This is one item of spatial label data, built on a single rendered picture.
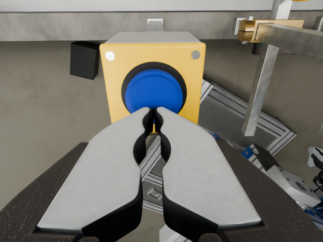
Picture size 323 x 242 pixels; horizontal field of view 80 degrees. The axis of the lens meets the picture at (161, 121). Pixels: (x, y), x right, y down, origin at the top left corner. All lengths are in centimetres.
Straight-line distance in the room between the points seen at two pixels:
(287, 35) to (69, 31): 57
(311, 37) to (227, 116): 106
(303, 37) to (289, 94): 139
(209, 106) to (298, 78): 73
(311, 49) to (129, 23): 47
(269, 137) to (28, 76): 179
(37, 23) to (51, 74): 88
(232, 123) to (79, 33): 110
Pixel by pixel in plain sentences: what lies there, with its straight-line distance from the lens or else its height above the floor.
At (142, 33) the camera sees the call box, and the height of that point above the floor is 117.
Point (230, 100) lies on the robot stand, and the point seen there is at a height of 23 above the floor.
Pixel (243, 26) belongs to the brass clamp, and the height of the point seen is 83.
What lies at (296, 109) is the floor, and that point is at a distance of 189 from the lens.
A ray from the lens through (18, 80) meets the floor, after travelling 173.
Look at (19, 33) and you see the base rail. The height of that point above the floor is 70.
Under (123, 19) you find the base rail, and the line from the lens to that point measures 66.
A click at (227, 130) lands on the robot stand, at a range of 147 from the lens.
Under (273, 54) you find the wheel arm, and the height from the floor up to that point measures 84.
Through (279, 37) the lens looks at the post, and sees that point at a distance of 47.
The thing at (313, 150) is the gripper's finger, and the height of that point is 85.
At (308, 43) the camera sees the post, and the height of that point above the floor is 103.
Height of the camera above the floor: 135
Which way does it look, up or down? 59 degrees down
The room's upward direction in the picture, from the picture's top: 177 degrees clockwise
